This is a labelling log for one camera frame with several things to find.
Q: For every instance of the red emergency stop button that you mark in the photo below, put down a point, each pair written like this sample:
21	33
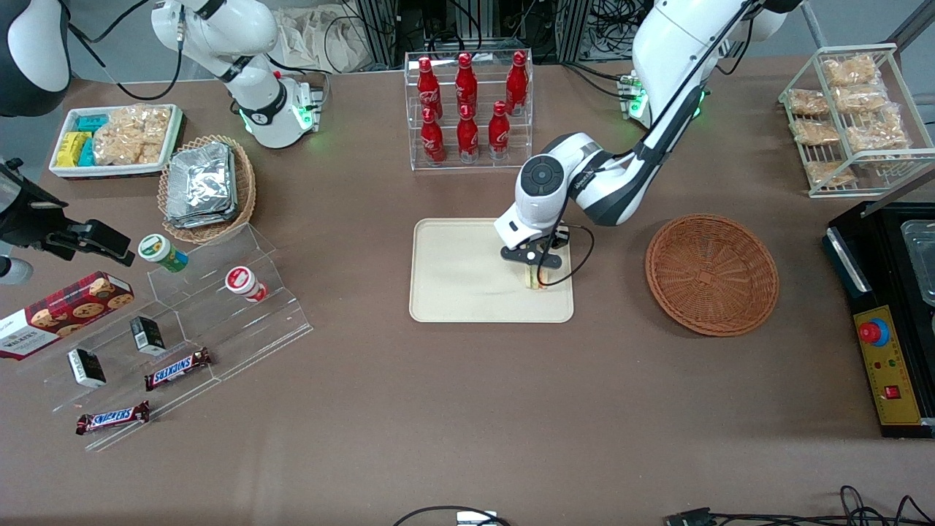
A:
873	332

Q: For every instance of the silver metal tray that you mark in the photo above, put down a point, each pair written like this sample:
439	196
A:
922	263

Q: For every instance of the red tartan cookie box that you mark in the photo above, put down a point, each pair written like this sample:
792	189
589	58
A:
66	314

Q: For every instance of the white plug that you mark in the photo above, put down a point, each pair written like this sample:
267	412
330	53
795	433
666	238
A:
476	519

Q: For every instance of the red yogurt cup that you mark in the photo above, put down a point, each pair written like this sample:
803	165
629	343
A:
243	283

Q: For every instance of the brown Snickers bar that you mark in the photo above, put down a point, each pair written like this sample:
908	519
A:
113	418
177	369

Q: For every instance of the white cloth bag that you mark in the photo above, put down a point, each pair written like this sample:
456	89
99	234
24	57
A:
329	40

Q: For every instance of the small deep wicker basket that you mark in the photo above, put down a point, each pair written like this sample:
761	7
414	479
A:
245	183

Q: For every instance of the clear acrylic stepped stand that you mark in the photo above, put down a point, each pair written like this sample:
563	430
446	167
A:
270	329
182	398

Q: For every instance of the red cola bottle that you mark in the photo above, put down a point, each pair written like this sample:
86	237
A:
466	77
426	80
467	135
432	139
517	80
499	131

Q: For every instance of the white rectangular snack tray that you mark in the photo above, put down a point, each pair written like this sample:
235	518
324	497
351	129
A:
117	171

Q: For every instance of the green yogurt cup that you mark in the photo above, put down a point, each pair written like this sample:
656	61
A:
161	252

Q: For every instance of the silver foil pack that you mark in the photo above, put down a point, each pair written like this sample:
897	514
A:
201	179
201	221

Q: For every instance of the clear rice cracker bag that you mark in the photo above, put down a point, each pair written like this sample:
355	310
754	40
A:
131	135

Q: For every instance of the beige plastic tray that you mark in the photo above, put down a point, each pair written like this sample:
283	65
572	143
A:
460	277

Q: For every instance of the clear acrylic bottle rack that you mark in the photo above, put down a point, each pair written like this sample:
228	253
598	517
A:
471	164

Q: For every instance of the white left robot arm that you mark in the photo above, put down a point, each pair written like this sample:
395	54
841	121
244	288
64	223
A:
621	183

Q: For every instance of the black control box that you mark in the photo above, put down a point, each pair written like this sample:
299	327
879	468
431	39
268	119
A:
862	285

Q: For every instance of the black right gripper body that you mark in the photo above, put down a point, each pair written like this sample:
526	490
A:
31	221

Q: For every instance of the yellow snack pack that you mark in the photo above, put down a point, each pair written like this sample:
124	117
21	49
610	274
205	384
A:
71	148

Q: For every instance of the small black box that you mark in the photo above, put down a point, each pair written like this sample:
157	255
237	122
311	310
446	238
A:
86	367
147	336

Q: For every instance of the teal snack pack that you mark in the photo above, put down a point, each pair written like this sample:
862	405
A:
91	123
87	153

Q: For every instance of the triangle sandwich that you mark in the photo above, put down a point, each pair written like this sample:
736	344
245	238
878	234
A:
535	282

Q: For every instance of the wide shallow wicker basket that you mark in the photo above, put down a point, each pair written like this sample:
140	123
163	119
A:
712	277

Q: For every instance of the clear bag of crackers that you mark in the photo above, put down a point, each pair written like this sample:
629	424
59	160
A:
814	131
851	71
876	133
860	98
809	102
829	174

